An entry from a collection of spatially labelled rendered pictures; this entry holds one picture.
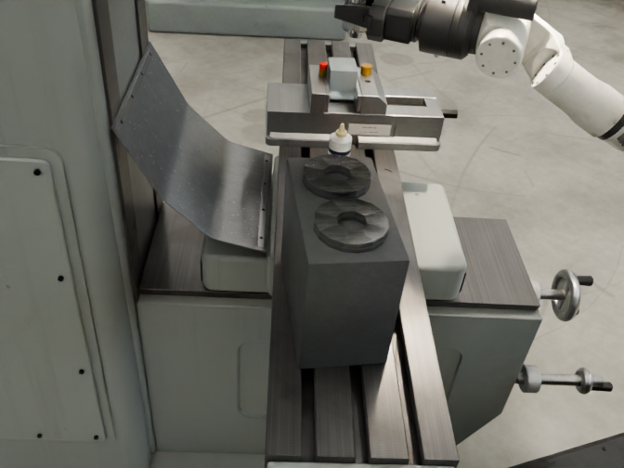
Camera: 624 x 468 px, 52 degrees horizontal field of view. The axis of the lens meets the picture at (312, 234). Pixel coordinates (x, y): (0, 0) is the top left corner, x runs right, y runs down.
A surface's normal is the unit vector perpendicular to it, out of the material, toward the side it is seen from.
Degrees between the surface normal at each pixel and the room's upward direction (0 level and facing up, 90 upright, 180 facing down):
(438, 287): 90
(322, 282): 90
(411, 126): 90
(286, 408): 0
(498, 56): 98
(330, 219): 0
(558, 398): 0
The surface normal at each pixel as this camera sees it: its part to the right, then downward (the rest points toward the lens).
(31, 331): 0.02, 0.62
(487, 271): 0.07, -0.77
